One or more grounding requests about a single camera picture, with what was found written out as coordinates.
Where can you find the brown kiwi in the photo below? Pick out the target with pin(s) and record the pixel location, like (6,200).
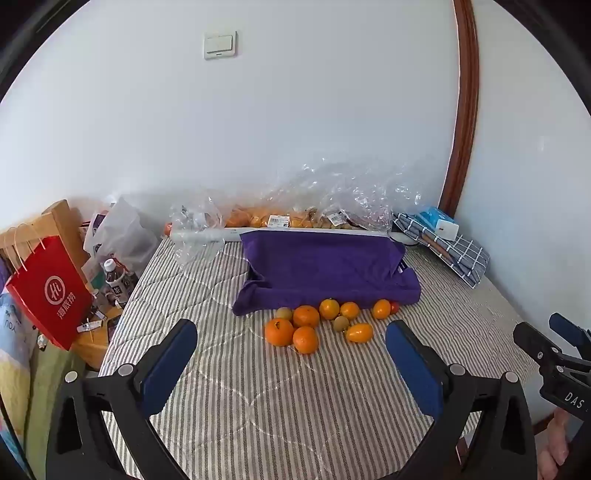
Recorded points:
(341,323)
(284,313)

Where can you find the white plastic bag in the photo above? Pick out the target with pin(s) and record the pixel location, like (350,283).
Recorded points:
(127,230)

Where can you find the red paper bag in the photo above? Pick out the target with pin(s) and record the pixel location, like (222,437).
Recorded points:
(48,290)

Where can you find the plastic drink bottle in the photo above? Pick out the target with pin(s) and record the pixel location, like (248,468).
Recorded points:
(114,281)

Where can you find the grey checked cloth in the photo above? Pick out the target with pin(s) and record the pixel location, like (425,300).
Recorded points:
(461,258)

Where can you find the pile of bagged brown fruit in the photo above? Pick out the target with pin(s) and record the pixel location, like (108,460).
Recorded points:
(344,220)

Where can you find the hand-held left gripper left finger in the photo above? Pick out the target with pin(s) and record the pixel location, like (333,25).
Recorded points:
(168,364)

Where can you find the person's right hand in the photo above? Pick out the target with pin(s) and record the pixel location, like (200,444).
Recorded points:
(554,443)

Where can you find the orange mandarin with stem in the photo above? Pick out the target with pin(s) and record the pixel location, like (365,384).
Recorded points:
(279,332)

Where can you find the striped bed quilt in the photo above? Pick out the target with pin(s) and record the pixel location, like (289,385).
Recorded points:
(277,406)

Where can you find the large orange mandarin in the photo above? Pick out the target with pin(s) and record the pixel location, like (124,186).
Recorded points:
(306,316)

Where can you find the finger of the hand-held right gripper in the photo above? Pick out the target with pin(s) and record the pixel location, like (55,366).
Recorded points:
(531,340)
(565,325)

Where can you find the wooden nightstand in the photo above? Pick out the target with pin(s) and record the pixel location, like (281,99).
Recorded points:
(97,346)

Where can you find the white long roll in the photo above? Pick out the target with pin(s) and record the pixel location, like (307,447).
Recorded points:
(207,234)

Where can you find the small orange kumquat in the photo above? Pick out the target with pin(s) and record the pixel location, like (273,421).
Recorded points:
(329,309)
(359,333)
(349,310)
(382,309)

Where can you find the green yellow blanket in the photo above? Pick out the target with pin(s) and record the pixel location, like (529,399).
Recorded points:
(27,378)

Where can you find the brown wooden door frame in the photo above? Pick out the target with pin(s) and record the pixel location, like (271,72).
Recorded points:
(466,115)

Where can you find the large clear plastic bag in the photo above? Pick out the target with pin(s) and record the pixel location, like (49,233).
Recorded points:
(360,194)

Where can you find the white light switch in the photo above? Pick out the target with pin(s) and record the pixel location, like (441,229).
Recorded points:
(220,45)

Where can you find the purple towel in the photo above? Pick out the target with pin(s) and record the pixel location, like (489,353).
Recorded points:
(323,267)

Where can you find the blue white tissue pack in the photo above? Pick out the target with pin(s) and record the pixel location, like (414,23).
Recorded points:
(438,221)

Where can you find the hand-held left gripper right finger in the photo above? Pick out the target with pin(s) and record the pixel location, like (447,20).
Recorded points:
(415,369)

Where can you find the small clear plastic bag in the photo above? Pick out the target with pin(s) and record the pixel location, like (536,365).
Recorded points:
(194,217)

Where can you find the pile of bagged oranges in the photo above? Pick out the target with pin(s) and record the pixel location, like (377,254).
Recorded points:
(254,217)

